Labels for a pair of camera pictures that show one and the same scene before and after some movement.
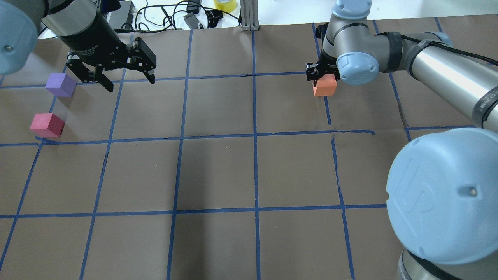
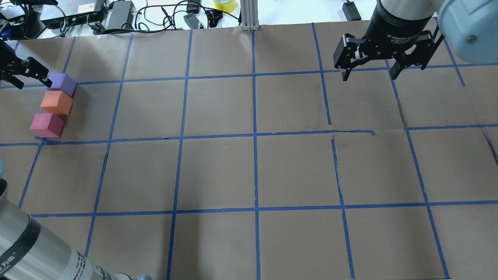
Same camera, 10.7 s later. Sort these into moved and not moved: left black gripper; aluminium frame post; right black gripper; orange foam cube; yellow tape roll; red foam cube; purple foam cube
Moved: right black gripper; orange foam cube; left black gripper
Not moved: red foam cube; yellow tape roll; aluminium frame post; purple foam cube
